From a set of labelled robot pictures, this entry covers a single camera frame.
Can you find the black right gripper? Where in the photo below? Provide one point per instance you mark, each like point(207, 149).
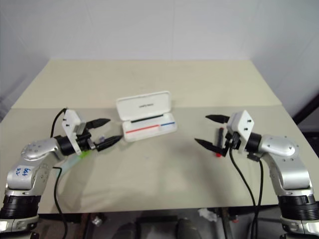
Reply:
point(233, 140)

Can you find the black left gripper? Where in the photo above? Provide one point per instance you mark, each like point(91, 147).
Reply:
point(83, 140)

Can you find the black marker with red cap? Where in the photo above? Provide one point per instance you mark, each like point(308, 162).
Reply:
point(220, 137)

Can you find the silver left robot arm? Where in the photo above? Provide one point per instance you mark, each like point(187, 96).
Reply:
point(32, 149)

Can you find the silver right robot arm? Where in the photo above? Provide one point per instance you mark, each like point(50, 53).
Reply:
point(279, 147)

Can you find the white hard pencil case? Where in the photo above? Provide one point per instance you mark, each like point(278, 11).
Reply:
point(147, 104)

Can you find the thin black pen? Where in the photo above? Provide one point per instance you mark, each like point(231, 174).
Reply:
point(147, 118)

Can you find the crumpled white paper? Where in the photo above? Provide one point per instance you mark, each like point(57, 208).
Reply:
point(207, 214)

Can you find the small silver object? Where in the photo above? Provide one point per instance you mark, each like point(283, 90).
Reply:
point(96, 220)

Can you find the small red object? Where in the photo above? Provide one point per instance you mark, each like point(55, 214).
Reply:
point(234, 219)

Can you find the dark rounded shape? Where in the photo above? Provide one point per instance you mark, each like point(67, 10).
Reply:
point(188, 229)

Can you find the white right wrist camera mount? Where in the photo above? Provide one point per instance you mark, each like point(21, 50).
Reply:
point(243, 124)

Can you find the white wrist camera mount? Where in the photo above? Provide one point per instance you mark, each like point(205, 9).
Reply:
point(69, 122)
point(243, 124)

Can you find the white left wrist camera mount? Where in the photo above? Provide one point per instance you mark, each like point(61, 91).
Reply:
point(69, 122)

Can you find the black diagonal frame beam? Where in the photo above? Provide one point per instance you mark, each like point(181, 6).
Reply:
point(307, 104)

